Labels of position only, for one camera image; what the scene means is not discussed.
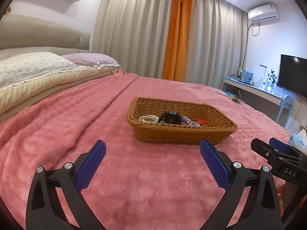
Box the light blue chair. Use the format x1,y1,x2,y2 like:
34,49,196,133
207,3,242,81
275,95,294,128

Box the beige folded quilt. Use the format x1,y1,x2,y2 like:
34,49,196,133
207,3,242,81
1,67,119,122

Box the orange red string bracelet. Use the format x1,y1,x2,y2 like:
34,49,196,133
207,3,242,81
190,117,211,127

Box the tissue pack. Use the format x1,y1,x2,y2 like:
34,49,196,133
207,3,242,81
288,129,306,149

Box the white air conditioner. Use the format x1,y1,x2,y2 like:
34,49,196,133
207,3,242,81
248,4,280,24

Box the pink fleece blanket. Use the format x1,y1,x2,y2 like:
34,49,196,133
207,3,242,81
1,71,290,229

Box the grey curtain left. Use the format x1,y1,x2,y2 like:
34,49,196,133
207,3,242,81
92,0,172,78

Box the white vase with plant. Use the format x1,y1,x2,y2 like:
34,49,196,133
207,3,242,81
266,69,277,93

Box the black television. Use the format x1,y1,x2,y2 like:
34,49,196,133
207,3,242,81
277,55,307,99

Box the white pearl bracelet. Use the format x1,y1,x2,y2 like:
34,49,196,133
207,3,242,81
139,114,160,124

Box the purple coil hair tie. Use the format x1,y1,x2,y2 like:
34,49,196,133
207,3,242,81
181,116,201,127

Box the grey curtain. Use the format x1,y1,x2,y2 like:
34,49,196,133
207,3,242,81
92,0,172,78
185,0,248,88

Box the items on bed edge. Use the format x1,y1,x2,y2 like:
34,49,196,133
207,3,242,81
219,91,245,104

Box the white wall desk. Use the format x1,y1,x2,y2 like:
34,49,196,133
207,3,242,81
224,77,284,106

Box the beige padded headboard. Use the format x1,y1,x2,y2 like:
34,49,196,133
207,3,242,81
1,15,91,60

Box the black wristwatch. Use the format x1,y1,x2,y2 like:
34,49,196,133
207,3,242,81
158,111,182,125

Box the pink pillow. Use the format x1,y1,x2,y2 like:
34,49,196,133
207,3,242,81
61,53,121,70

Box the grey curtain right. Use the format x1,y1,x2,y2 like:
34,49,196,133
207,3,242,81
185,0,248,88

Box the white desk lamp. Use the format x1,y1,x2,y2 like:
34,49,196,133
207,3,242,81
259,64,267,91

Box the books on desk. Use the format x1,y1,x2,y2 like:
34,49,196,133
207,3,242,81
238,68,253,85

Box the orange curtain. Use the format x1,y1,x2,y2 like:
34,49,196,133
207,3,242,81
162,0,194,82

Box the white floral pillow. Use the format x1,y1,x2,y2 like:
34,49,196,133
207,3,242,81
1,52,86,90

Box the brown wicker basket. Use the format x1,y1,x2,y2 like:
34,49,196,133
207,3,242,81
126,97,238,145

